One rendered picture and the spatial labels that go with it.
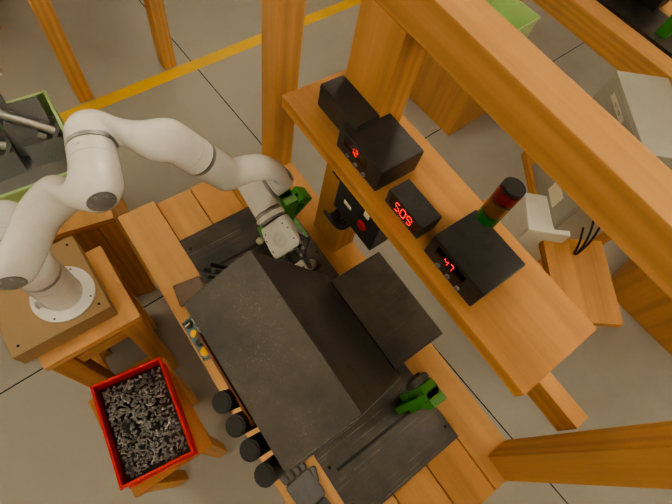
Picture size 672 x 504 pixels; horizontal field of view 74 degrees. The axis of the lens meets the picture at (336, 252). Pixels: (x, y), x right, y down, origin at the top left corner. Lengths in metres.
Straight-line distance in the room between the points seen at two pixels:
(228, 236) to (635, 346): 2.55
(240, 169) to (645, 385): 2.73
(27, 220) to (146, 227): 0.62
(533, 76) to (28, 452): 2.47
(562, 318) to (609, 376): 2.05
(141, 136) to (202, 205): 0.81
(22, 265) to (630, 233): 1.25
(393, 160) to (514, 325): 0.45
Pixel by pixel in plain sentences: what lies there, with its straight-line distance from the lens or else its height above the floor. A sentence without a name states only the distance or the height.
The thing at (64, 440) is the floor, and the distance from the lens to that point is 2.58.
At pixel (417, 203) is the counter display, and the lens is 1.02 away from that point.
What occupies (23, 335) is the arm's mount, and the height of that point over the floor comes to 0.93.
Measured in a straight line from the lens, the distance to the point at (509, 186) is 0.94.
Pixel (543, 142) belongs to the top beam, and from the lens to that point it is 0.81.
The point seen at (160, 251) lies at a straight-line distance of 1.71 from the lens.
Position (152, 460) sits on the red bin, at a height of 0.88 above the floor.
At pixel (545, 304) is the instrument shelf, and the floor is 1.54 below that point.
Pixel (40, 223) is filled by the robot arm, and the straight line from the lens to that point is 1.21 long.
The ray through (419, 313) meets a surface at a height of 1.24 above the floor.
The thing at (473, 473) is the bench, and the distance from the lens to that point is 1.67.
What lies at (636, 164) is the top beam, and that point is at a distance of 0.80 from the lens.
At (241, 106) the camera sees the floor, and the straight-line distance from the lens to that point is 3.31.
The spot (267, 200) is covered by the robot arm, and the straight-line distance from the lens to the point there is 1.28.
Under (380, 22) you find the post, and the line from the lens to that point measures 1.01.
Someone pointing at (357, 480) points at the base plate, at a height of 0.90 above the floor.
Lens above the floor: 2.40
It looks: 63 degrees down
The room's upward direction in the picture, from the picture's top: 19 degrees clockwise
